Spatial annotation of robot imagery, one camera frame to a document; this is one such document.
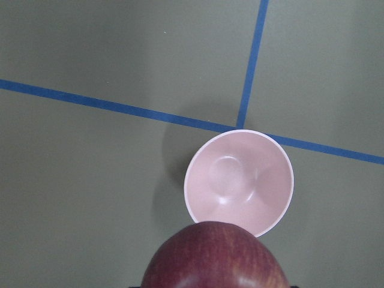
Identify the pink bowl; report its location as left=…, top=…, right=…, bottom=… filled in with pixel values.
left=184, top=130, right=295, bottom=237

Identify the red apple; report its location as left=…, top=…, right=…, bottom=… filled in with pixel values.
left=141, top=221, right=290, bottom=287

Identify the blue tape line centre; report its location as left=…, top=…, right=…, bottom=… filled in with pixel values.
left=236, top=0, right=269, bottom=129

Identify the blue tape line crosswise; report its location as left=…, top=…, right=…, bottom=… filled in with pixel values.
left=1, top=79, right=383, bottom=165

